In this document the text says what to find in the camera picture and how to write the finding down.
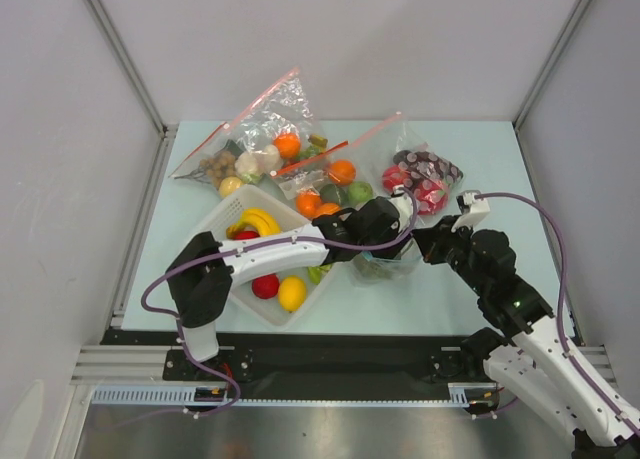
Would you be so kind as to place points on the green fake cabbage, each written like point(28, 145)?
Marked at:
point(359, 192)

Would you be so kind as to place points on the white fake cauliflower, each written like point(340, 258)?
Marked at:
point(257, 163)

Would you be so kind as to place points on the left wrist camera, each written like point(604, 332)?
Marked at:
point(405, 203)

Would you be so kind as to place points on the dark green fake avocado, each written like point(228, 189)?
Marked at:
point(331, 193)

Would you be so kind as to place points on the orange fake orange in bag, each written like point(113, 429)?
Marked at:
point(288, 145)

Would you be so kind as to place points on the yellow fake banana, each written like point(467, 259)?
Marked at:
point(258, 219)

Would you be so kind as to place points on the blue zip clear bag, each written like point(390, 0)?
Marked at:
point(374, 227)

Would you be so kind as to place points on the yellow fake lemon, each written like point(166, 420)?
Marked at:
point(292, 293)

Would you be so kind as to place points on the white slotted cable duct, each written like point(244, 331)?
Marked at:
point(438, 395)

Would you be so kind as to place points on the yellow fake egg fruit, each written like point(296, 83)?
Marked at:
point(229, 185)

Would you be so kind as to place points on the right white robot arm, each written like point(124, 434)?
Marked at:
point(523, 350)

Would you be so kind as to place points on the large crinkled red zip bag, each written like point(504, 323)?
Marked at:
point(283, 107)

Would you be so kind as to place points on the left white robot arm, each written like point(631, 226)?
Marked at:
point(204, 273)

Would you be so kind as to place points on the orange fake tangerine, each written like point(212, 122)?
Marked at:
point(342, 172)
point(307, 203)
point(327, 209)

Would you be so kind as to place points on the red spotted fake strawberry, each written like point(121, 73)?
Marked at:
point(395, 176)

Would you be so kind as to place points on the red fake apple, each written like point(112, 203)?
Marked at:
point(246, 235)

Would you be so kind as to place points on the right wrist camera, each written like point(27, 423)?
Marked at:
point(473, 210)

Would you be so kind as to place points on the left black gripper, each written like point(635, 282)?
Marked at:
point(389, 251)

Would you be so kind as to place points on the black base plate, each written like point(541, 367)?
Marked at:
point(260, 360)

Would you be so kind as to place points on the red zip bag with oranges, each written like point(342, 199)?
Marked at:
point(309, 171)

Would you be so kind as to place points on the small bag with brown grapes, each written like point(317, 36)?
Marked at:
point(213, 160)

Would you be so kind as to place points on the red fake tomato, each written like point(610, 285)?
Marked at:
point(265, 287)

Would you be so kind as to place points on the white plastic basket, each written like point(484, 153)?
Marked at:
point(228, 212)

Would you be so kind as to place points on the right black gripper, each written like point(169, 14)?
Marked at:
point(428, 240)

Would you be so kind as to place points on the red zip bag with strawberries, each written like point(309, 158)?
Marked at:
point(394, 142)

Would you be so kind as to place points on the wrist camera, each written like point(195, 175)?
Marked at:
point(405, 203)
point(473, 210)

